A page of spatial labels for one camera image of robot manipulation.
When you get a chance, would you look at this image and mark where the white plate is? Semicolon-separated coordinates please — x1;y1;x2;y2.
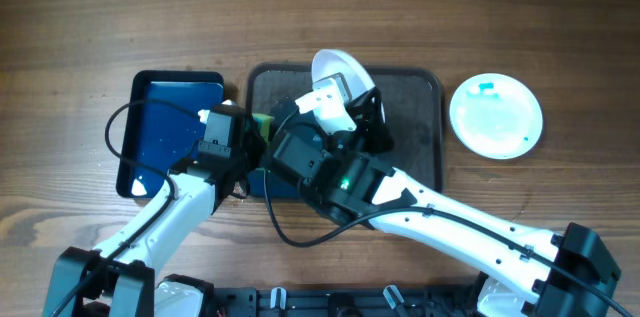
311;49;376;110
449;73;544;160

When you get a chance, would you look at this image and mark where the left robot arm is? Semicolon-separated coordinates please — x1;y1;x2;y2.
43;104;264;316

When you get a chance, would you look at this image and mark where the right black cable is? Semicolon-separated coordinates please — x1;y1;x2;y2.
262;111;636;317

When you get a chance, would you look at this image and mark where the left black cable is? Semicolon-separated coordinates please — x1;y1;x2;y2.
47;98;211;317

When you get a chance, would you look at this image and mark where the black cable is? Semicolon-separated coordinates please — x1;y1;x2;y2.
47;98;211;317
262;111;636;317

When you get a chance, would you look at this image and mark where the green and yellow sponge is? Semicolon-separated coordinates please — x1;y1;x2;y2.
252;113;274;143

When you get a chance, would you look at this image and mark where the small black water tray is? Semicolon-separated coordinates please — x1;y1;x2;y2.
121;70;224;172

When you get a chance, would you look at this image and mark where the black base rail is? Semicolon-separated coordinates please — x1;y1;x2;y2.
206;285;478;317

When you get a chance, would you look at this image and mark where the dark brown serving tray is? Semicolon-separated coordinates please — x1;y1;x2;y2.
246;63;445;192

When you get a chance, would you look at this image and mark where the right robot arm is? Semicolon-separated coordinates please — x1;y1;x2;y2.
264;89;621;316

